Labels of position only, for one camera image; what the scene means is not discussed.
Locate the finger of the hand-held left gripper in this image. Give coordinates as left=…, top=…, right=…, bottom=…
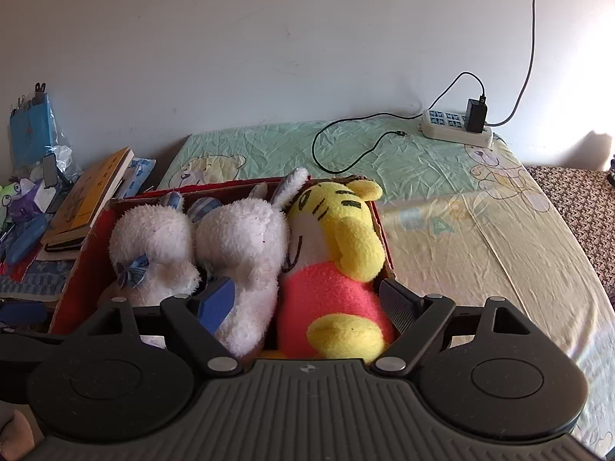
left=0, top=298, right=65, bottom=345

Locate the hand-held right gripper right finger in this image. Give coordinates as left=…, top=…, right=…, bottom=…
left=371, top=279, right=540, bottom=376

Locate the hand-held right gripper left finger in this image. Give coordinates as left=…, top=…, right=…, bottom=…
left=78, top=275, right=244, bottom=375

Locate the red cardboard box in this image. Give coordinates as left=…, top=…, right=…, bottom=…
left=48, top=175, right=397, bottom=361

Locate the white rabbit plush toy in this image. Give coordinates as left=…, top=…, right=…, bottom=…
left=189, top=167, right=309, bottom=358

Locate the yellow tiger plush toy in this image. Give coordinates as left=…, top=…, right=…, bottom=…
left=278, top=179, right=397, bottom=363

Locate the white plush with blue bow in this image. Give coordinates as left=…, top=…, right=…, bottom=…
left=98, top=191, right=223, bottom=349

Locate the blue patterned cloth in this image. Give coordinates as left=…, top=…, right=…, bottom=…
left=0, top=254, right=78, bottom=298

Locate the blue pencil case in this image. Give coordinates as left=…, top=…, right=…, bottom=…
left=5, top=214, right=49, bottom=265

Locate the black notebook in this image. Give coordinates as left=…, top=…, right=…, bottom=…
left=43, top=235, right=87, bottom=253

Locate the pale green cartoon bed sheet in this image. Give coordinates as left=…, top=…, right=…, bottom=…
left=156, top=116, right=615, bottom=447

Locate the purple toy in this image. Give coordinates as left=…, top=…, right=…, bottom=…
left=10, top=177, right=46, bottom=224

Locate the green frog toy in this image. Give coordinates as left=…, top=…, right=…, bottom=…
left=0, top=180, right=22, bottom=217

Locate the yellow book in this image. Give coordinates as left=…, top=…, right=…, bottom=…
left=41, top=146, right=134, bottom=245

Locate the blue patterned plastic sleeve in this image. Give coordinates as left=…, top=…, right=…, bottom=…
left=127, top=156, right=157, bottom=197

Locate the white power strip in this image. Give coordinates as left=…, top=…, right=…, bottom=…
left=420, top=109, right=495, bottom=149

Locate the blue notebook in plastic bag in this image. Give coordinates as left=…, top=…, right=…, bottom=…
left=8, top=81, right=73, bottom=174

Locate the black charger adapter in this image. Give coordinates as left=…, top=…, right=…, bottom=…
left=464, top=97, right=488, bottom=134

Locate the black charger cable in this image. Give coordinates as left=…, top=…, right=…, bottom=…
left=312, top=72, right=487, bottom=174

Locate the grey power cable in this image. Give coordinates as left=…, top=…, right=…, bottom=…
left=487, top=0, right=539, bottom=126

